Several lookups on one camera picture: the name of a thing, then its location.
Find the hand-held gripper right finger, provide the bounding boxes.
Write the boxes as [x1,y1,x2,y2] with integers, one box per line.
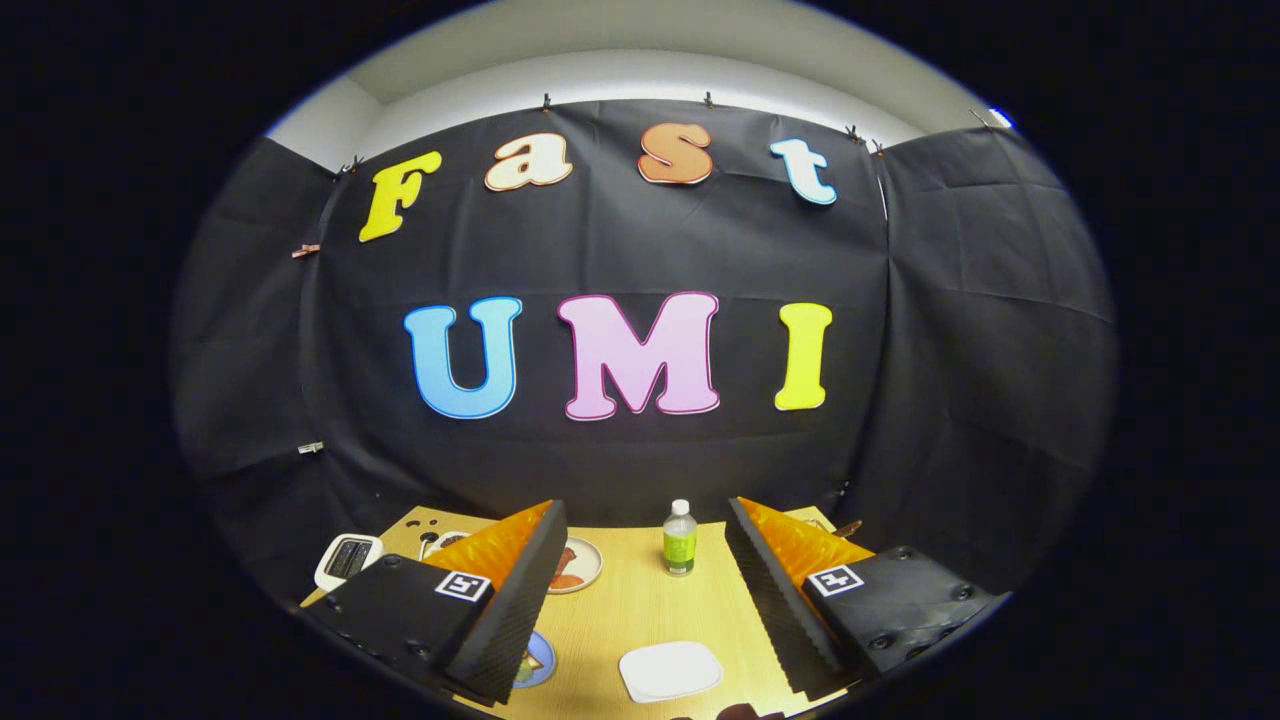
[725,496,1006,701]

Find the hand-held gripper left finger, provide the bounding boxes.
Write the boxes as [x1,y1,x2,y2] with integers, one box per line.
[300,499,568,706]

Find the blue round plate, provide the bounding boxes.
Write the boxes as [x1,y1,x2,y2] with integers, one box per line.
[512,630,557,689]

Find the beige round plate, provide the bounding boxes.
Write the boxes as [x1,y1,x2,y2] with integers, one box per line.
[548,536,604,595]

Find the green label plastic bottle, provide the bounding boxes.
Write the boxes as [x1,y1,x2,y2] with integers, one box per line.
[663,499,699,578]

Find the white square plate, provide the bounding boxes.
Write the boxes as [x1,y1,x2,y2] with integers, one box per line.
[618,641,724,704]

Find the white toaster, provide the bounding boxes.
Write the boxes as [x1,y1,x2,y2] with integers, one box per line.
[314,533,384,593]

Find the black backdrop cloth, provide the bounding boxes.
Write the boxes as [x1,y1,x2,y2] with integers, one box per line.
[170,98,1119,641]

